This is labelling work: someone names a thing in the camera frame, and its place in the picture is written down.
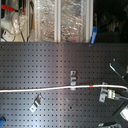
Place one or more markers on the blue clamp at board edge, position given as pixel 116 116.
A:
pixel 94 34

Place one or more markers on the upper metal cable clip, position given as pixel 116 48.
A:
pixel 73 79

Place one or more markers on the blue object bottom left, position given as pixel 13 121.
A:
pixel 2 120

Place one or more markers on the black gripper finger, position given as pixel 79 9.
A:
pixel 119 70
pixel 120 108

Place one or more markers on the right metal cable clip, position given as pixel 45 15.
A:
pixel 103 93

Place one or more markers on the clear plastic covered window panel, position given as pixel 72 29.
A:
pixel 63 20

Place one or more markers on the grey connector plug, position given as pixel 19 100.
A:
pixel 113 95

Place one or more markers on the black perforated pegboard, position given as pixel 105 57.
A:
pixel 31 69

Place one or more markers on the lower left metal clip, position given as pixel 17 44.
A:
pixel 36 103

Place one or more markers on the metal cable clip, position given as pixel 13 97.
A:
pixel 103 93
pixel 73 79

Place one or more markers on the red handled tool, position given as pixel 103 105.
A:
pixel 11 9

